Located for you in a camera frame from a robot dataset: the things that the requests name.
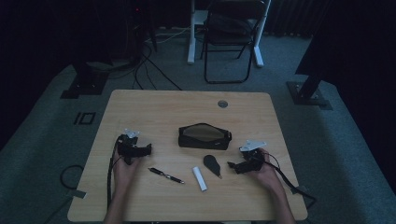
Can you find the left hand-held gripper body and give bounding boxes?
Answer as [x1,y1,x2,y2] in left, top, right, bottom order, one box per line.
[117,128,140,166]

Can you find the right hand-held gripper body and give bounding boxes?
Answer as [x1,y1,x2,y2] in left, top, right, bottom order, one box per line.
[238,139,268,174]

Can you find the black teardrop-shaped tool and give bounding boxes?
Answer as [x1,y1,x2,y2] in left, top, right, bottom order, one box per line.
[203,154,223,179]

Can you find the black pen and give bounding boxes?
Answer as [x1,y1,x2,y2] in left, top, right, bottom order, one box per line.
[148,167,186,185]

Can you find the black pencil case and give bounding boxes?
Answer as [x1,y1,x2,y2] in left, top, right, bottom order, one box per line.
[177,122,233,151]

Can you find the person's right hand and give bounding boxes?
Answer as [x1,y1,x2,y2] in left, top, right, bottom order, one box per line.
[248,148,283,192]

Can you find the person's left hand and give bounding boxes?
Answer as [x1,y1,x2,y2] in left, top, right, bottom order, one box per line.
[112,149,144,195]

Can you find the grey tape piece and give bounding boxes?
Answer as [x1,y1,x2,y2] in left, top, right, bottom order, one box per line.
[290,185,308,196]
[66,189,87,200]

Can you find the black stand base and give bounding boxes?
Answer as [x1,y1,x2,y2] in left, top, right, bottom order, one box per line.
[286,73,333,111]
[60,62,110,100]

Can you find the white desk leg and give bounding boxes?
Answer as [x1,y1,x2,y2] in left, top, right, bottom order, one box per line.
[187,0,209,65]
[252,0,272,68]

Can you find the black folding chair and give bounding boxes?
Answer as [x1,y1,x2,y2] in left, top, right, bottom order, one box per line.
[200,0,268,85]

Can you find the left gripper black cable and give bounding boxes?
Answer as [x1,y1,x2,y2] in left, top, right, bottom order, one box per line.
[106,136,121,210]

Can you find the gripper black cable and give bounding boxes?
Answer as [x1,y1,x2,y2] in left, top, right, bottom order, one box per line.
[106,136,121,210]
[263,152,318,210]

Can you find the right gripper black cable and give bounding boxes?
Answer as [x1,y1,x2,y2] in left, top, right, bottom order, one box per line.
[263,152,318,210]

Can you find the black floor cables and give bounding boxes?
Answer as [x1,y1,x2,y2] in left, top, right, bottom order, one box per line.
[132,43,183,91]

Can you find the white floor cable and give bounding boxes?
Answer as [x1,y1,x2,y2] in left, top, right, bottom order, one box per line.
[145,27,191,45]

